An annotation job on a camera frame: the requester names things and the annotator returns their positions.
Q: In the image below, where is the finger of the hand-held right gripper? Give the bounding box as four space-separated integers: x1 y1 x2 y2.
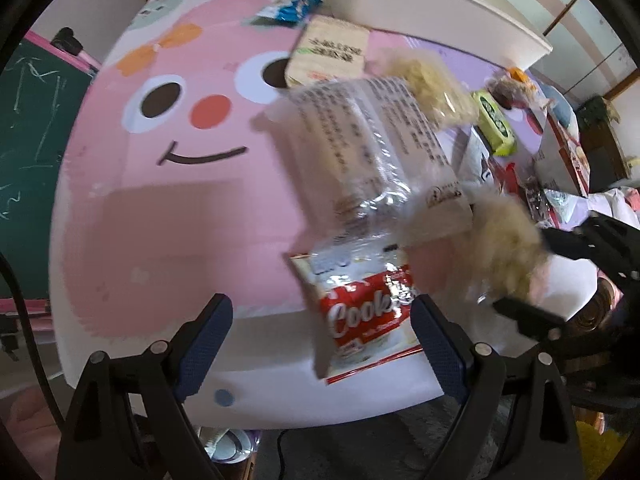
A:
492 295 568 343
540 212 640 281

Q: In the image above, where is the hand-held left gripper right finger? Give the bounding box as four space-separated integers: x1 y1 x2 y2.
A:
410 294 586 480

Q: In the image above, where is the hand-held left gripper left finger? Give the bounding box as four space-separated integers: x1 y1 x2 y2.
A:
55 292 236 480

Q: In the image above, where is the red and white cookie packet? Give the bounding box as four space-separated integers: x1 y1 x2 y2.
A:
287 232 426 386

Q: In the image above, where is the green snack packet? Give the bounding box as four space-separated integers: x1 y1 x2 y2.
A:
471 90 518 157

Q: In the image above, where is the clear packet of yellow cakes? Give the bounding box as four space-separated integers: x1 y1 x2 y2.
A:
267 47 551 306

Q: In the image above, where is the white plastic bin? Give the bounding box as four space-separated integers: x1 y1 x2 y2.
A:
316 0 553 70

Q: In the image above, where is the blue snack packet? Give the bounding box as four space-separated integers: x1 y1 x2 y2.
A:
242 0 323 28

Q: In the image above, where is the clear packet of twisted snacks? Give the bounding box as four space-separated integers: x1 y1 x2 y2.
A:
487 72 538 111

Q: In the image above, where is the dark patterned snack packet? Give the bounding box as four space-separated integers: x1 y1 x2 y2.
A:
520 182 556 223

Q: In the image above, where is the pink blanket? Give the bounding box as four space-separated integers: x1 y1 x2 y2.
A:
585 185 640 226

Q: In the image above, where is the white and red box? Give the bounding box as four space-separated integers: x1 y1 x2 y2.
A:
532 112 593 196

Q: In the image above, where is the white and red snack packet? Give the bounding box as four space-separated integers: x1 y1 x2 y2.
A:
460 135 523 196

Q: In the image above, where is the cartoon printed table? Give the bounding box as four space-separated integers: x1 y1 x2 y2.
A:
47 0 601 431

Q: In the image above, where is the pink stool with blue cushion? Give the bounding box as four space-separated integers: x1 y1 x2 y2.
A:
537 82 581 131

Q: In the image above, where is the beige cardboard box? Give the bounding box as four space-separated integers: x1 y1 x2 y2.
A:
284 15 371 88

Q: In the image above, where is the black cable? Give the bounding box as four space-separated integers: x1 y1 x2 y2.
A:
0 252 68 426

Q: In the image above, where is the green chalkboard with pink frame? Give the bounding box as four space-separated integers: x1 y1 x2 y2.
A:
0 30 101 316

